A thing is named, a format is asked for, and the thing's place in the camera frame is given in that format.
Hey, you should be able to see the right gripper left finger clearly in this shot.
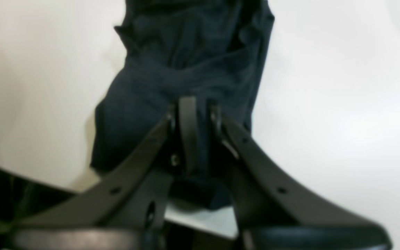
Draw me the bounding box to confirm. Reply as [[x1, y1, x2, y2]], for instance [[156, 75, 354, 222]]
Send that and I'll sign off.
[[11, 97, 199, 250]]

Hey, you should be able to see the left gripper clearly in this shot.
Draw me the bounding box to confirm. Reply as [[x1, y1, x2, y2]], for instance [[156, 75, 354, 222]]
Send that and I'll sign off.
[[0, 169, 75, 250]]

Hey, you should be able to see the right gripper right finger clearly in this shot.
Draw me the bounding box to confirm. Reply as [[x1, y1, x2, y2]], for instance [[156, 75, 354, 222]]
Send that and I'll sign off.
[[209, 102, 392, 250]]

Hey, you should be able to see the black long-sleeve t-shirt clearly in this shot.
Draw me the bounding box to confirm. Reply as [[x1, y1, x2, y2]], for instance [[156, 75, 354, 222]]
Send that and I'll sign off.
[[90, 0, 275, 209]]

